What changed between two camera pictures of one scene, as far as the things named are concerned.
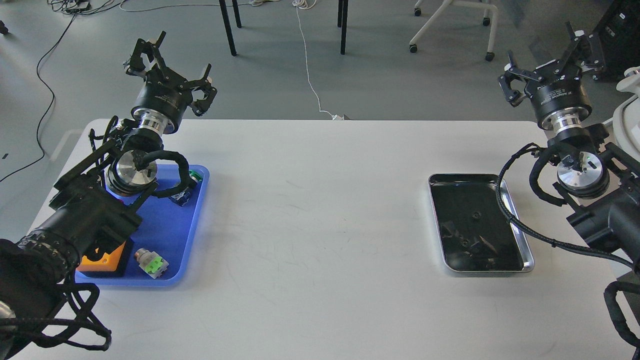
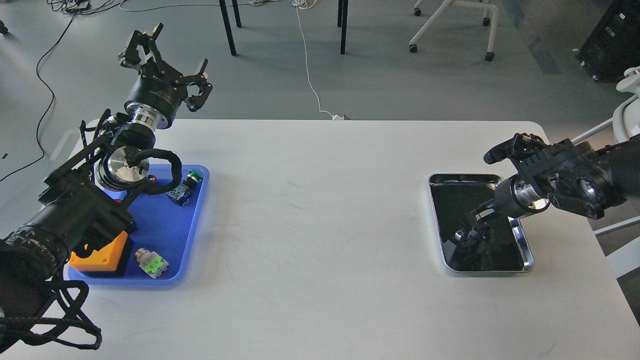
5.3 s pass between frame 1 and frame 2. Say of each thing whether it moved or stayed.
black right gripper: moved
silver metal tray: stayed
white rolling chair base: stayed
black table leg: stayed
